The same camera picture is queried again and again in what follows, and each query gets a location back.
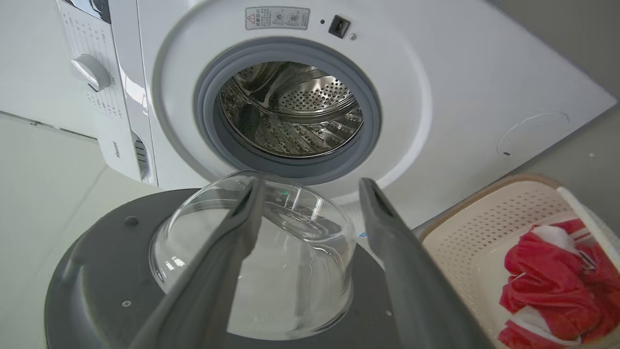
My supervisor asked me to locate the grey washing machine door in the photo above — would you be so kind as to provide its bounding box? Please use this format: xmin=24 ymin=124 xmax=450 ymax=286
xmin=45 ymin=170 xmax=403 ymax=349

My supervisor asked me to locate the red and white garment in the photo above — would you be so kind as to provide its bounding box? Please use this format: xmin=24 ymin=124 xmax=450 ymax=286
xmin=498 ymin=219 xmax=620 ymax=349

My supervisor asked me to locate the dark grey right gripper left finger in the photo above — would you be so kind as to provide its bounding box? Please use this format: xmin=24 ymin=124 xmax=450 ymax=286
xmin=127 ymin=177 xmax=266 ymax=349

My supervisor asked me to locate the stainless steel washing drum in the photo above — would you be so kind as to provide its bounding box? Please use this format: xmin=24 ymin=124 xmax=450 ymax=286
xmin=219 ymin=62 xmax=364 ymax=158

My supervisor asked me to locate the warning label sticker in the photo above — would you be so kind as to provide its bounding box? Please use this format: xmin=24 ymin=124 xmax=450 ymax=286
xmin=245 ymin=6 xmax=310 ymax=31

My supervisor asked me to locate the black door latch socket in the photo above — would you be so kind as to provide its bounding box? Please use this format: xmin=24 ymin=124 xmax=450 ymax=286
xmin=328 ymin=15 xmax=351 ymax=39

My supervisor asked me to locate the white washing machine program dial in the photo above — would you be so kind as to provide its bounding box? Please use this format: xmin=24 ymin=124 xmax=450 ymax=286
xmin=71 ymin=54 xmax=111 ymax=93

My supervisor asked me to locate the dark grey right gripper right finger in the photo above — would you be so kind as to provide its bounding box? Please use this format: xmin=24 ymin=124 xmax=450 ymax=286
xmin=358 ymin=177 xmax=495 ymax=349

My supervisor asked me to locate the grey rubber door gasket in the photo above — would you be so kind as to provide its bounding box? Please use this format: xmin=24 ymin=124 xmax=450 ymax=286
xmin=194 ymin=37 xmax=383 ymax=186

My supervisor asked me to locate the beige perforated laundry basket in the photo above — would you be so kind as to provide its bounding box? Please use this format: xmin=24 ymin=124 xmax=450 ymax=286
xmin=419 ymin=174 xmax=620 ymax=349

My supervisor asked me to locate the white front-load washing machine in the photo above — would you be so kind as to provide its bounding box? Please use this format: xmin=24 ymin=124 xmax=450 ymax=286
xmin=54 ymin=0 xmax=618 ymax=228

